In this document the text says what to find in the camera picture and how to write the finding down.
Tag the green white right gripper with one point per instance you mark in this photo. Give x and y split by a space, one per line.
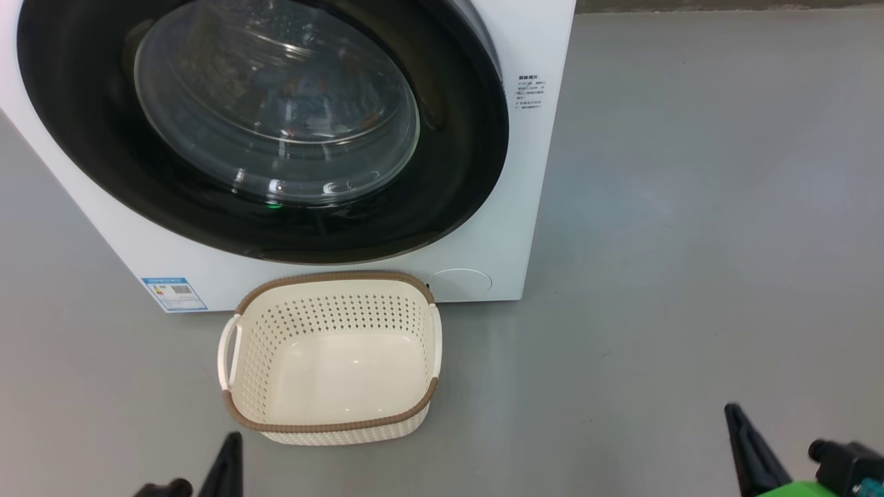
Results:
804 491

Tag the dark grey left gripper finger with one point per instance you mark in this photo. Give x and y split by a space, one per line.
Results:
224 476

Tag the round black glass washer door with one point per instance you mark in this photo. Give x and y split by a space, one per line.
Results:
83 138

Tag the white front-load washing machine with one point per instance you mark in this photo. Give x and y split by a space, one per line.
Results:
532 193

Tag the perforated steel washing machine drum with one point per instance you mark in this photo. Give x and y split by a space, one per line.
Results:
276 69

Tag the cream perforated basket brown rim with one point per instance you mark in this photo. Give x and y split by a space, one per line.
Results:
331 431

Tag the blue energy label sticker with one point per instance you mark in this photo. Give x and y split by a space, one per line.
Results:
174 295

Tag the round white filter cover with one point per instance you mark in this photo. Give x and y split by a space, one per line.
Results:
461 284

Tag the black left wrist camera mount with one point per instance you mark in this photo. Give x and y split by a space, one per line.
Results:
166 489

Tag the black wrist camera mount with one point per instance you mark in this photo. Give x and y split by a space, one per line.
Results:
166 489
853 469

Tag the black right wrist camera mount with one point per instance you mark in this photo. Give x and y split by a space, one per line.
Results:
853 469

